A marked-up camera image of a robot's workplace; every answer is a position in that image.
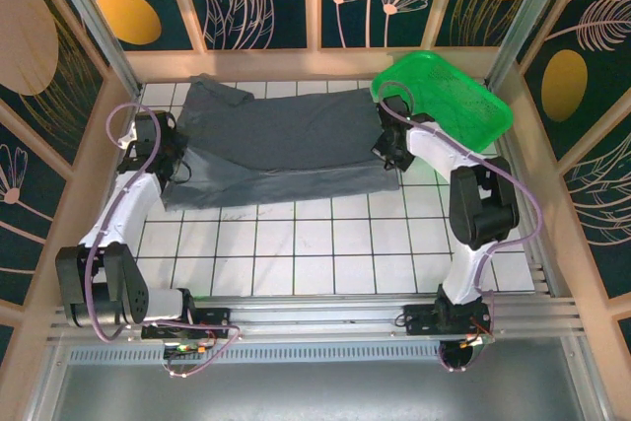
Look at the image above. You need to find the dark panel feather yellow oval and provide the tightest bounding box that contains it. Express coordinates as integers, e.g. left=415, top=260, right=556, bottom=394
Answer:
left=520, top=0, right=631, bottom=166

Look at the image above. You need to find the dark panel with leaf drawing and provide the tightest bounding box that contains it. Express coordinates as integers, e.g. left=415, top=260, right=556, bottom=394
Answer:
left=176, top=0, right=310, bottom=52

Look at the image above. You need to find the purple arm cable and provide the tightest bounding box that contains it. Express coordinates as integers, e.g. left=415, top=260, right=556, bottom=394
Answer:
left=377, top=80, right=545, bottom=374
left=88, top=102, right=243, bottom=379

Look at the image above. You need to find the dark panel with pink leaf lines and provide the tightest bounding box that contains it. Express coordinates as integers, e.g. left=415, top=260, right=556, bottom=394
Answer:
left=561, top=122, right=631, bottom=302

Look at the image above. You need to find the arm control board with wires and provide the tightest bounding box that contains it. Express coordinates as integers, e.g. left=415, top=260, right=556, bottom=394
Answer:
left=437, top=330, right=497, bottom=374
left=162, top=340, right=221, bottom=359

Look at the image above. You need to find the grey t-shirt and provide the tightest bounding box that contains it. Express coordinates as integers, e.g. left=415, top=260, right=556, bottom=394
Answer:
left=160, top=73, right=401, bottom=215

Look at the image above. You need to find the green plastic mesh basket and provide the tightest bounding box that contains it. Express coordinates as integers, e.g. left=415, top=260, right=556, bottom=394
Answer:
left=370, top=49, right=514, bottom=155

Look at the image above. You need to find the dark panel with single flower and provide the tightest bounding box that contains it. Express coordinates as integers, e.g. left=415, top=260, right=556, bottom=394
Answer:
left=0, top=98, right=75, bottom=307

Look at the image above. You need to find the aluminium corner post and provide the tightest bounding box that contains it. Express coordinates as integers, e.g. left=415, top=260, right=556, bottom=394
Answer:
left=41, top=0, right=145, bottom=100
left=484, top=0, right=593, bottom=92

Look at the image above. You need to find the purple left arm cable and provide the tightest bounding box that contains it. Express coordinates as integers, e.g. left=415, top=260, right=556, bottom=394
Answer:
left=88, top=102, right=243, bottom=379

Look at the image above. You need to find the slotted metal cable duct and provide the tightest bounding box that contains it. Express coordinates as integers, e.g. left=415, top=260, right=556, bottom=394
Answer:
left=66, top=345, right=445, bottom=368

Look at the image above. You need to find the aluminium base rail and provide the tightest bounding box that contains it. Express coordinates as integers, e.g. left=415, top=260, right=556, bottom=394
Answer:
left=46, top=292, right=586, bottom=343

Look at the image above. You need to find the dark panel with orange oval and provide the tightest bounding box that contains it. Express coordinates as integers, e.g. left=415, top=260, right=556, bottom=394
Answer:
left=73, top=0, right=198, bottom=53

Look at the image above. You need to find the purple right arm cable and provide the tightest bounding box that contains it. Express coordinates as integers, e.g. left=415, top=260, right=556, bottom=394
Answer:
left=377, top=80, right=545, bottom=374

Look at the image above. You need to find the grey metal sheet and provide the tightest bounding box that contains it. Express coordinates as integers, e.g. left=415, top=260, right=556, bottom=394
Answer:
left=48, top=364, right=600, bottom=421

